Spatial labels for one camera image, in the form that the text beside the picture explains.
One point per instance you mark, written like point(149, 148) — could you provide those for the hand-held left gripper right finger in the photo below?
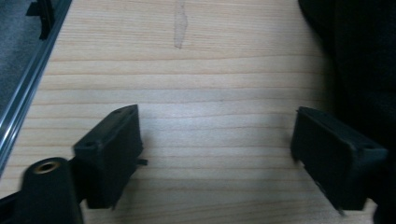
point(330, 158)

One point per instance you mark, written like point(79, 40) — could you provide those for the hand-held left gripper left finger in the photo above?
point(109, 155)

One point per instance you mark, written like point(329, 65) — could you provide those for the dark cloth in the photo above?
point(364, 68)

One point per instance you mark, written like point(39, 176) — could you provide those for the metal table edge rail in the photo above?
point(29, 77)

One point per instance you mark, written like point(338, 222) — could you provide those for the black bracket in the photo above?
point(45, 18)

